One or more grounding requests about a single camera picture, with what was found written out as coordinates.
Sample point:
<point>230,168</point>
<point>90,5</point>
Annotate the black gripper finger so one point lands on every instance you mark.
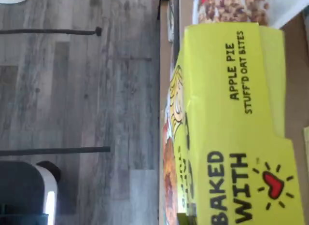
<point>192,217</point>

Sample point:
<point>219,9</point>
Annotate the yellow oat bites box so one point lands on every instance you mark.
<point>229,138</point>

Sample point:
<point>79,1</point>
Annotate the black white robot base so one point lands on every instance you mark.
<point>21,193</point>

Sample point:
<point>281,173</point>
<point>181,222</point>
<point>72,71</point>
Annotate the green Bobo's apple pie box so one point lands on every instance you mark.
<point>306,174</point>

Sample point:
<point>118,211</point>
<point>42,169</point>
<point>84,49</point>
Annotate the blue oatmeal box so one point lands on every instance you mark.
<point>171,22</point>

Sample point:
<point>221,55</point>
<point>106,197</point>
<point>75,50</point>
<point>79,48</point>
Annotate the thin black rod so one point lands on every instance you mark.
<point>48,31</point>
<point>53,150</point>

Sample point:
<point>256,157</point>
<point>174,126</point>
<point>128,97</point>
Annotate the black metal rack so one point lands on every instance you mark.
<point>177,17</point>

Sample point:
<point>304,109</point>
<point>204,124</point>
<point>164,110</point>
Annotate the red label granola bag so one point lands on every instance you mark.
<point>229,7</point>

